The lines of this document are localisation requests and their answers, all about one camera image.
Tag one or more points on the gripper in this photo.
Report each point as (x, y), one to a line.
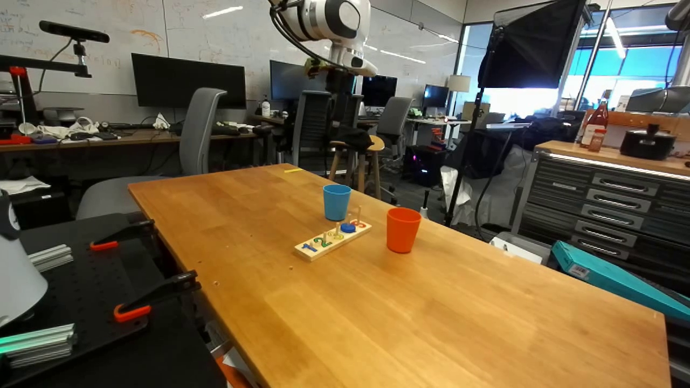
(340, 81)

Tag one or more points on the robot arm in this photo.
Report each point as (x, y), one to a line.
(323, 19)

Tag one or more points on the blue cup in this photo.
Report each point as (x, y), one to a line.
(337, 202)

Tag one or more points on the orange cup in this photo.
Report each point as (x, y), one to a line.
(402, 229)

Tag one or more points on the dark mesh office chair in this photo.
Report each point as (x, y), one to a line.
(311, 126)

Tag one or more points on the grey office chair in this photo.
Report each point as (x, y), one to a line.
(393, 118)
(199, 129)

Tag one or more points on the white bottle with black cap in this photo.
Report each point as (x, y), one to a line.
(265, 108)

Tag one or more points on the wooden stool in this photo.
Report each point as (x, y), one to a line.
(375, 161)

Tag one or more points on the small black monitor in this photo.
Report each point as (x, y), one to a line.
(435, 96)

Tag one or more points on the lamp with white shade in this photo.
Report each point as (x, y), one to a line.
(459, 83)

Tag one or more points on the computer tower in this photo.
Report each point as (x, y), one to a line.
(423, 166)

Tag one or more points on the large black monitor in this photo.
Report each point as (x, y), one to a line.
(188, 81)

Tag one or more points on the wooden number peg board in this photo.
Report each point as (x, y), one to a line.
(329, 243)

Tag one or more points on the white plastic sheet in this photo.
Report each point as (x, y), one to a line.
(458, 199)

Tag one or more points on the whiteboard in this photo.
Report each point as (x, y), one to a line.
(178, 29)

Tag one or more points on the softbox light on stand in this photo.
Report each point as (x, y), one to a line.
(531, 46)

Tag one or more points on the wooden desk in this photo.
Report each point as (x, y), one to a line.
(135, 137)

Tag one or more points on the white box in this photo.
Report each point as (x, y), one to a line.
(515, 249)

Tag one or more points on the red sauce bottle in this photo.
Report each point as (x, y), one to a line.
(597, 118)

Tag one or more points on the small spice jar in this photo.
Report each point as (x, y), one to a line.
(597, 141)

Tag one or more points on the grey tool chest with drawers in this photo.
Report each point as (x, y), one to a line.
(604, 205)

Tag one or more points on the black pot with lid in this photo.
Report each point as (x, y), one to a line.
(647, 144)

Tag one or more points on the teal cardboard box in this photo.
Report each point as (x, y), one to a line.
(614, 277)

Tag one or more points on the aluminium extrusion bars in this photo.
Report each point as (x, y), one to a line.
(40, 345)
(51, 257)

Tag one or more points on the camera on mount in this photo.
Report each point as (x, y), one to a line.
(73, 32)

